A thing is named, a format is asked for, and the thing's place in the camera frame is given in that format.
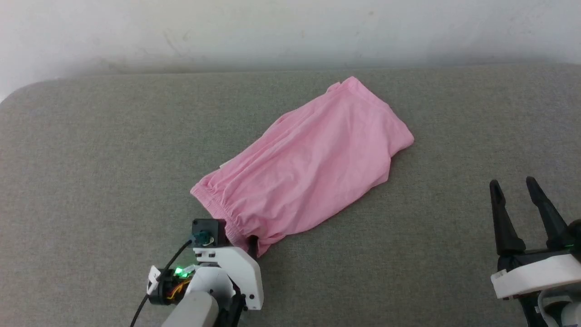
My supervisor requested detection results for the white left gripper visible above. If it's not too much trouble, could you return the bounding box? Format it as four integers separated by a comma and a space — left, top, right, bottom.
193, 236, 264, 311

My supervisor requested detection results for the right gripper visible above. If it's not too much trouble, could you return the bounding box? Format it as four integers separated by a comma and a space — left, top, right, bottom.
489, 176, 581, 301

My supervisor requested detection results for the pink garment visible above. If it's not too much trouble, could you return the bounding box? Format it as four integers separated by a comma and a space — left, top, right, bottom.
190, 76, 414, 257

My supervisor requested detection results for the grey fabric sofa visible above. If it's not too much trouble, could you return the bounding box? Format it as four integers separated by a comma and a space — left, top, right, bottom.
0, 64, 581, 327

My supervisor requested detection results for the thin black cable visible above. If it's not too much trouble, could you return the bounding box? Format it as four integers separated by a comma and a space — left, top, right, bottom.
130, 238, 194, 327

